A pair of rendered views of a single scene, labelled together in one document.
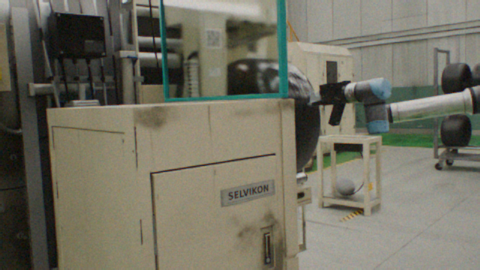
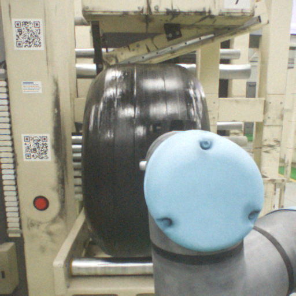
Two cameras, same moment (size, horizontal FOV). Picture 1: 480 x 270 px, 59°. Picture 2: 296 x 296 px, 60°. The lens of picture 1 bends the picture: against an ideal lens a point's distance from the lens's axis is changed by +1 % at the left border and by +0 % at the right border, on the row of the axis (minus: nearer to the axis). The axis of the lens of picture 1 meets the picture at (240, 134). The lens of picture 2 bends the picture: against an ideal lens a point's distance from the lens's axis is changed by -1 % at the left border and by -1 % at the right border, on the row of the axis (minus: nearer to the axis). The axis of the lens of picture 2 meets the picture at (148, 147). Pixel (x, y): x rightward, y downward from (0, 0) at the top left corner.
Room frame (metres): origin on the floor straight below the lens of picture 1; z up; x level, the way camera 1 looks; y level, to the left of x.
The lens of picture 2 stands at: (1.31, -0.57, 1.34)
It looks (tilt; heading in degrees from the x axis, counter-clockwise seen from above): 10 degrees down; 37
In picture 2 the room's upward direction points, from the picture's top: straight up
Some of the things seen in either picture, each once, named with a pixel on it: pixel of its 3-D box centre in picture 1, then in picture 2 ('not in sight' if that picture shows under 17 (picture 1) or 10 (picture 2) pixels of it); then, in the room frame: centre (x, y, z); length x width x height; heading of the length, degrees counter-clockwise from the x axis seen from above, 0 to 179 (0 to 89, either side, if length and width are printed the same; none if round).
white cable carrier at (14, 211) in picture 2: not in sight; (12, 155); (1.65, 0.18, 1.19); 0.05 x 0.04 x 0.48; 39
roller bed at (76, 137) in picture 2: not in sight; (87, 166); (2.06, 0.35, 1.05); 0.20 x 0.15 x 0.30; 129
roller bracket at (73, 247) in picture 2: not in sight; (78, 239); (1.79, 0.08, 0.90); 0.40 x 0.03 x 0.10; 39
